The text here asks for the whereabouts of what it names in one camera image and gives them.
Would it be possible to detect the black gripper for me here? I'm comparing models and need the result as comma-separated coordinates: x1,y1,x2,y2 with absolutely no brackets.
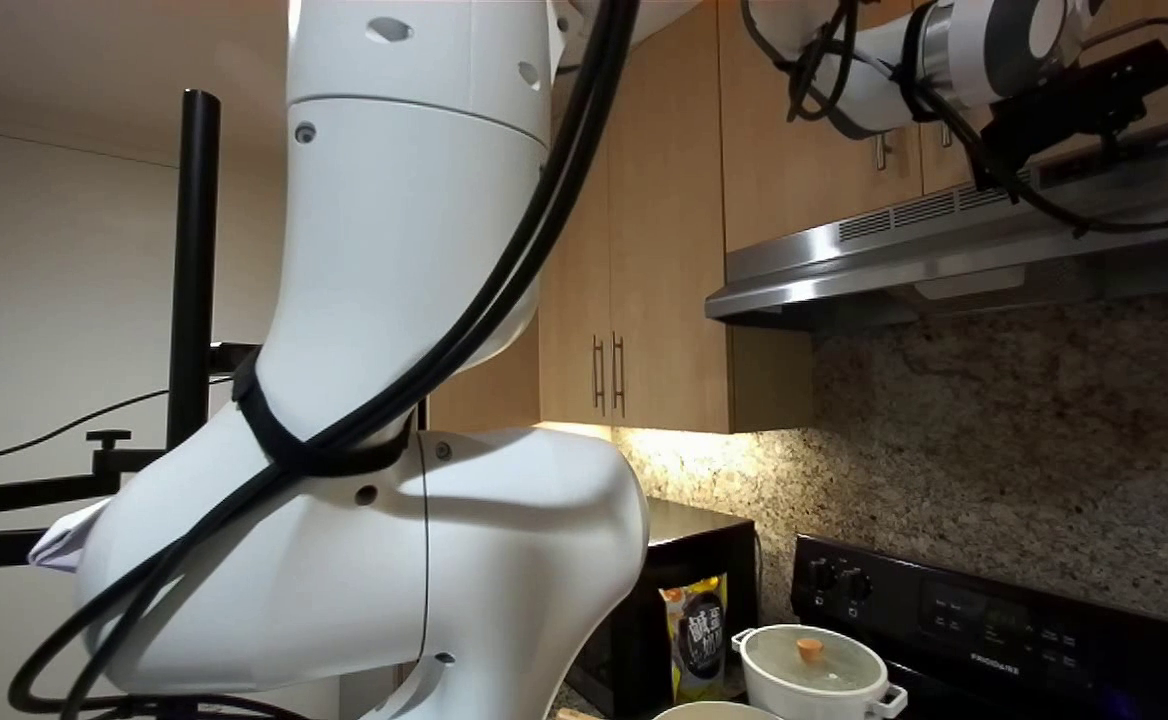
960,95,1083,201

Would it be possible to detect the stainless steel range hood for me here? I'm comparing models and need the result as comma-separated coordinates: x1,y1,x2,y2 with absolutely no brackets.
702,107,1168,333

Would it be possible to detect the wood cabinet over hood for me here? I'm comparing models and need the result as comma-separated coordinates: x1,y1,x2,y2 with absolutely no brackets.
721,0,1168,256

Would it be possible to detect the black electric stove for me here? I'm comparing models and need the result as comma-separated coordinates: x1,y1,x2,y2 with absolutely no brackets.
792,537,1168,720

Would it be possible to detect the black microwave oven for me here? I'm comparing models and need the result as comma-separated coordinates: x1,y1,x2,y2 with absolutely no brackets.
617,494,760,717

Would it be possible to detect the white pot lid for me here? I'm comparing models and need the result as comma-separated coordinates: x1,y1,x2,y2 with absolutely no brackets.
741,620,890,683

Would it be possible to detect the yellow black snack bag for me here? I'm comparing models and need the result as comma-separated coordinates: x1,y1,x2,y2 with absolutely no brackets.
654,570,736,703

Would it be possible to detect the white cooking pot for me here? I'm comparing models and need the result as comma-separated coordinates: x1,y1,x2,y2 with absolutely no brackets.
730,630,911,720

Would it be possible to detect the white bowl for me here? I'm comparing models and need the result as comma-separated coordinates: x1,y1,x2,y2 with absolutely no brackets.
653,696,777,720

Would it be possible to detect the white crumpled cloth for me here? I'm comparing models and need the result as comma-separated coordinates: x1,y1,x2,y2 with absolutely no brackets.
22,494,116,575

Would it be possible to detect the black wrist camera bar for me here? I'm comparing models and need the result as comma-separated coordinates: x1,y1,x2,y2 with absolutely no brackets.
980,35,1168,147

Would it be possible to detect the long wood wall cabinet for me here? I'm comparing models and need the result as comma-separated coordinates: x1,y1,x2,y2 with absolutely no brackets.
537,0,815,434

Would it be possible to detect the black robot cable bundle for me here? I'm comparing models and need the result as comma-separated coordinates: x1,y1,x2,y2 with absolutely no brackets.
2,0,1168,720

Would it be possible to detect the black camera stand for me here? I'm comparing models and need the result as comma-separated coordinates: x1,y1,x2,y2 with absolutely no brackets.
0,87,258,570

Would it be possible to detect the thin black wall cable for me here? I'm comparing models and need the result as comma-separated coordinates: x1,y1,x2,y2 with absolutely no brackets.
0,383,173,477

